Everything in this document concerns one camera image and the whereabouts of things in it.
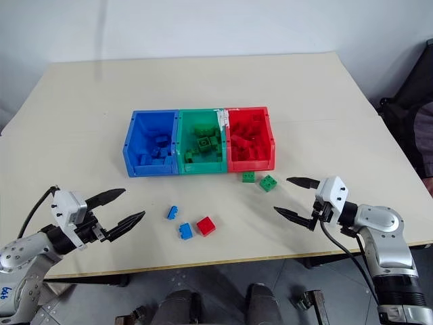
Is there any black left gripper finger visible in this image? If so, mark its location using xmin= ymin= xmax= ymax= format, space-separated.
xmin=85 ymin=188 xmax=127 ymax=211
xmin=101 ymin=210 xmax=147 ymax=242

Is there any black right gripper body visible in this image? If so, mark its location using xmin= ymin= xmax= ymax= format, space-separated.
xmin=311 ymin=198 xmax=335 ymax=223

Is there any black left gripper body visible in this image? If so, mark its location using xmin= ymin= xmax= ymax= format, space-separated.
xmin=74 ymin=209 xmax=110 ymax=246

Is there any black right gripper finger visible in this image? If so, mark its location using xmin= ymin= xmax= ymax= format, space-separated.
xmin=286 ymin=176 xmax=321 ymax=191
xmin=273 ymin=205 xmax=319 ymax=232

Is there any square green toy brick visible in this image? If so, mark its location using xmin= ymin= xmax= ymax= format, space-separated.
xmin=259 ymin=175 xmax=279 ymax=192

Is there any red plastic bin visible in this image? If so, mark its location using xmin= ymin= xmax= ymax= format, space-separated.
xmin=223 ymin=106 xmax=277 ymax=173

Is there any blue plastic bin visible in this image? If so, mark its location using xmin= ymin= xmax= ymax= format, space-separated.
xmin=122 ymin=108 xmax=180 ymax=178

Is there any wide blue toy brick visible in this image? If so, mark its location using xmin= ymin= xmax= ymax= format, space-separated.
xmin=177 ymin=222 xmax=194 ymax=242

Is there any red square toy brick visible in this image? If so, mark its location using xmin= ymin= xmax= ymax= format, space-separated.
xmin=196 ymin=217 xmax=217 ymax=236

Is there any dark rounded shape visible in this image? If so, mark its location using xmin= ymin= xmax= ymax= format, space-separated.
xmin=244 ymin=282 xmax=283 ymax=325
xmin=158 ymin=288 xmax=204 ymax=325

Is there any green plastic bin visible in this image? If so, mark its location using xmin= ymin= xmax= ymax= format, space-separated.
xmin=175 ymin=108 xmax=227 ymax=176

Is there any white tape strip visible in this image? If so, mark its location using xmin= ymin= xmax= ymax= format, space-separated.
xmin=212 ymin=108 xmax=231 ymax=132

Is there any black chair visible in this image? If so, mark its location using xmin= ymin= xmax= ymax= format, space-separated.
xmin=378 ymin=38 xmax=433 ymax=179

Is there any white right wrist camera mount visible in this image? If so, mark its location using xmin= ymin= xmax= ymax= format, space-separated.
xmin=315 ymin=175 xmax=350 ymax=227

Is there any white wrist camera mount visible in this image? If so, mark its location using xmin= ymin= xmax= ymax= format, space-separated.
xmin=49 ymin=189 xmax=89 ymax=252
xmin=315 ymin=175 xmax=350 ymax=227

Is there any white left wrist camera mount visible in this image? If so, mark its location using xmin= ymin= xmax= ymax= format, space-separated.
xmin=49 ymin=189 xmax=89 ymax=252

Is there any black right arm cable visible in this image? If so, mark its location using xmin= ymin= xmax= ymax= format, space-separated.
xmin=319 ymin=218 xmax=382 ymax=307

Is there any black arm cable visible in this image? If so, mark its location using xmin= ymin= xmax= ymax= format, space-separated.
xmin=16 ymin=185 xmax=60 ymax=238
xmin=319 ymin=218 xmax=382 ymax=307

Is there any black table frame beam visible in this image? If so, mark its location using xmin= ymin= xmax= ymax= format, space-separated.
xmin=43 ymin=273 xmax=130 ymax=289
xmin=305 ymin=251 xmax=360 ymax=269

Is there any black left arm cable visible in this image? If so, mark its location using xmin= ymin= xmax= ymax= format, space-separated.
xmin=16 ymin=185 xmax=60 ymax=238

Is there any metal floor bracket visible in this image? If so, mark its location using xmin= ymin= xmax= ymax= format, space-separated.
xmin=114 ymin=305 xmax=150 ymax=325
xmin=292 ymin=288 xmax=328 ymax=325

